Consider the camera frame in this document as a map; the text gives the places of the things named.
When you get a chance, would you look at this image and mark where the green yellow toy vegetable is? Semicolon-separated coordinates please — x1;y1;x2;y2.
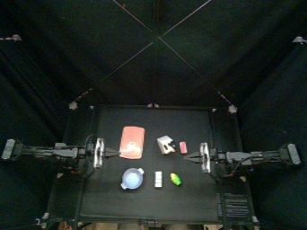
169;172;182;187

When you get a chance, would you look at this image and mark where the red cutting board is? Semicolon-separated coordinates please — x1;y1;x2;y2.
118;126;146;160

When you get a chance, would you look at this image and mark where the blue plastic bowl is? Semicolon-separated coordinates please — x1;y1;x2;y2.
119;167;145;190

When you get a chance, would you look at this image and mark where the black cloth backdrop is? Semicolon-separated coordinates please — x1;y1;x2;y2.
0;0;307;230

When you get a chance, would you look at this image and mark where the white rice sushi toy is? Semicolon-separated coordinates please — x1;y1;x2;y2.
153;171;164;189

